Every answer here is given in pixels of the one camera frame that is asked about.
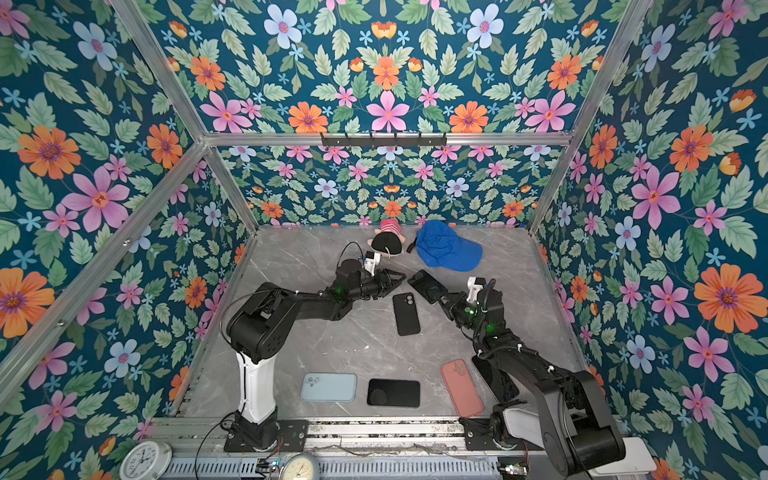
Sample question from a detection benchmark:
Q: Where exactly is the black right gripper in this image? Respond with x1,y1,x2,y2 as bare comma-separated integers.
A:
436,290,489,339

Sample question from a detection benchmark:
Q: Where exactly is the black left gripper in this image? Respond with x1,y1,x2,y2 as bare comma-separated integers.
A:
346,267,405,302

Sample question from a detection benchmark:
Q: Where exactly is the black smartphone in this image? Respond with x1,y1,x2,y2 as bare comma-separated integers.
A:
472,356,520,403
408,270,448,304

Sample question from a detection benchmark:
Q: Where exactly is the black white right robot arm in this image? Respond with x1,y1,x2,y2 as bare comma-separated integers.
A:
438,288,626,477

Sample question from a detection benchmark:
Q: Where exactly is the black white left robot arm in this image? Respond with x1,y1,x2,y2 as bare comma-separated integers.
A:
224,259,406,453

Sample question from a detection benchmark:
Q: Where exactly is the pink phone case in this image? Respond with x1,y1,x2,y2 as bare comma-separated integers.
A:
441,359,484,418

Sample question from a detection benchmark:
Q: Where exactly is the light blue phone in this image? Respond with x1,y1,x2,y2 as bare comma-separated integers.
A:
300,372,357,403

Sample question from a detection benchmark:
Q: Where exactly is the plush doll pink striped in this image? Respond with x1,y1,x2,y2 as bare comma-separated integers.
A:
367,218,406,257

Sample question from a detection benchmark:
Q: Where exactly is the blue baseball cap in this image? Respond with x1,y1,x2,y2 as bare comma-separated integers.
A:
407,220,483,272

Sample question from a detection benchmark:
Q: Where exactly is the white vented strip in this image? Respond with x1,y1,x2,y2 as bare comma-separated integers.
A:
163,457,501,479

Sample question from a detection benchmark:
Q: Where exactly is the round timer gauge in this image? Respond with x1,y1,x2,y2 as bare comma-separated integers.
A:
279,453,320,480

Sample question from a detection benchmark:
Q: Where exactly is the white rectangular box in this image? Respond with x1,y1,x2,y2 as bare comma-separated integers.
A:
589,437,656,477

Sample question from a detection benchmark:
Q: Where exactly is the white round clock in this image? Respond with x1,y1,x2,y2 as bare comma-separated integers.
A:
119,440,173,480

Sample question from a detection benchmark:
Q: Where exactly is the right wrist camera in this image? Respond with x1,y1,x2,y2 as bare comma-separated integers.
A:
466,277,486,305

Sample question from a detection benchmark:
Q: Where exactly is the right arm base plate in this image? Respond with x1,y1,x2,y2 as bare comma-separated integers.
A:
459,418,512,451

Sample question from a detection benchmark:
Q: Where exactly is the black hook rail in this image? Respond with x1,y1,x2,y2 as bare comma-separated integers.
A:
320,133,448,148

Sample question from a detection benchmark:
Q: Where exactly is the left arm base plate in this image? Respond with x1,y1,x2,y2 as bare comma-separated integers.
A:
224,420,309,453

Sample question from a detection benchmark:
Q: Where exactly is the aluminium front rail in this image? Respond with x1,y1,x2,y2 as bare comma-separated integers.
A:
146,416,538,455

